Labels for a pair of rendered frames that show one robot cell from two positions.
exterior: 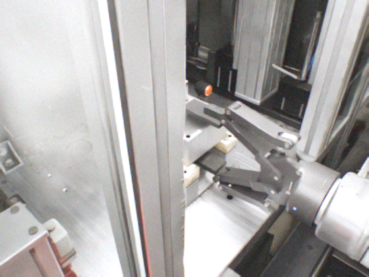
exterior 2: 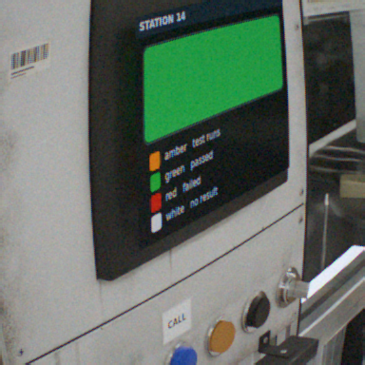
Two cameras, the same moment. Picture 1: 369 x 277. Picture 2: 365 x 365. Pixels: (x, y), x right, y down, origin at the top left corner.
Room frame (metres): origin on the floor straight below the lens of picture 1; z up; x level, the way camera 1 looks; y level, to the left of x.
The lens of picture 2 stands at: (-0.79, 0.25, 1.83)
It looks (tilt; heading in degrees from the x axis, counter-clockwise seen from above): 18 degrees down; 352
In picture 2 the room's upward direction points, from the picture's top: 1 degrees counter-clockwise
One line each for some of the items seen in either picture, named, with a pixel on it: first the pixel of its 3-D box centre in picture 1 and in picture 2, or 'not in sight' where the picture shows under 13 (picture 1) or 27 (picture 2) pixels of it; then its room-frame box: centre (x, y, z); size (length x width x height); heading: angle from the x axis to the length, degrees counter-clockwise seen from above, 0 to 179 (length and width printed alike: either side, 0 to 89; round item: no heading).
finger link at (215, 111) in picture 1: (221, 109); not in sight; (0.37, -0.05, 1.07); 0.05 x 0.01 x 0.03; 48
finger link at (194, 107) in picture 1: (205, 113); not in sight; (0.39, -0.03, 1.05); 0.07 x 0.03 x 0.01; 48
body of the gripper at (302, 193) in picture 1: (294, 183); not in sight; (0.29, -0.14, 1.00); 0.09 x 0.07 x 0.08; 48
